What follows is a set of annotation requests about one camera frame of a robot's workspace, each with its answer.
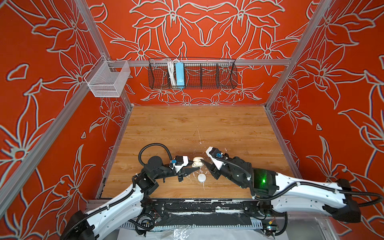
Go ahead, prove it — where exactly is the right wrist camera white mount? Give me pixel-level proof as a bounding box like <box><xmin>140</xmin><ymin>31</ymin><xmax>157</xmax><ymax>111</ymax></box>
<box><xmin>206</xmin><ymin>147</ymin><xmax>224</xmax><ymax>170</ymax></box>

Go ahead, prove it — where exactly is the white coiled cable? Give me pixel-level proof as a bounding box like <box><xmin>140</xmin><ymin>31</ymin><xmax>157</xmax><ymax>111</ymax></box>
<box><xmin>167</xmin><ymin>59</ymin><xmax>177</xmax><ymax>88</ymax></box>

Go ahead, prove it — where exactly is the white round disc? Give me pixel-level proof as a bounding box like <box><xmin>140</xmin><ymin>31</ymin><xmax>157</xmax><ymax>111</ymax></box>
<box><xmin>198</xmin><ymin>173</ymin><xmax>207</xmax><ymax>183</ymax></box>

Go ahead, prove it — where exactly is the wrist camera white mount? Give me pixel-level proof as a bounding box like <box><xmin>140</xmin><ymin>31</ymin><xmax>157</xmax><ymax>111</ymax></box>
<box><xmin>170</xmin><ymin>156</ymin><xmax>189</xmax><ymax>173</ymax></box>
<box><xmin>206</xmin><ymin>147</ymin><xmax>224</xmax><ymax>170</ymax></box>

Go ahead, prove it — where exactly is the small green circuit board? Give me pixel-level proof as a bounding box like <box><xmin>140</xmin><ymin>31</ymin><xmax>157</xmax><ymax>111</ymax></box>
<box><xmin>263</xmin><ymin>224</ymin><xmax>278</xmax><ymax>237</ymax></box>

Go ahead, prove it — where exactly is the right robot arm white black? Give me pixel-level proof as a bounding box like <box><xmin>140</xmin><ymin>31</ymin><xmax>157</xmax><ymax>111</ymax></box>
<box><xmin>204</xmin><ymin>157</ymin><xmax>384</xmax><ymax>223</ymax></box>

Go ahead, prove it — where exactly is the blue flat box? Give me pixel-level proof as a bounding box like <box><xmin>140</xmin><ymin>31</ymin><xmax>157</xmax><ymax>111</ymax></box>
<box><xmin>175</xmin><ymin>62</ymin><xmax>185</xmax><ymax>89</ymax></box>

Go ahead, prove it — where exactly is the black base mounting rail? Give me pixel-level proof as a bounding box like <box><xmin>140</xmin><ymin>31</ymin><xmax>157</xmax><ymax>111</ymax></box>
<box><xmin>131</xmin><ymin>197</ymin><xmax>286</xmax><ymax>227</ymax></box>

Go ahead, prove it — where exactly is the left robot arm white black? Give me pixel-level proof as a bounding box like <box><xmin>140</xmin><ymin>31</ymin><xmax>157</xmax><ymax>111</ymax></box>
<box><xmin>60</xmin><ymin>143</ymin><xmax>203</xmax><ymax>240</ymax></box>

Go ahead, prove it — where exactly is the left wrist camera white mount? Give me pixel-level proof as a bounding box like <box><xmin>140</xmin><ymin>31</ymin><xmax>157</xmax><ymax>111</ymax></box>
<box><xmin>170</xmin><ymin>156</ymin><xmax>189</xmax><ymax>173</ymax></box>

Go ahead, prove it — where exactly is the black wire wall basket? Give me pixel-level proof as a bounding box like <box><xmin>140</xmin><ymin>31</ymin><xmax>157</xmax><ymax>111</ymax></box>
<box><xmin>148</xmin><ymin>58</ymin><xmax>239</xmax><ymax>90</ymax></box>

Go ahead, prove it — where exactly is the clear plastic wall bin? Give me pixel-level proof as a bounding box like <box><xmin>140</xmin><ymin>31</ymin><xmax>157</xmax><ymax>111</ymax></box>
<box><xmin>85</xmin><ymin>55</ymin><xmax>131</xmax><ymax>98</ymax></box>

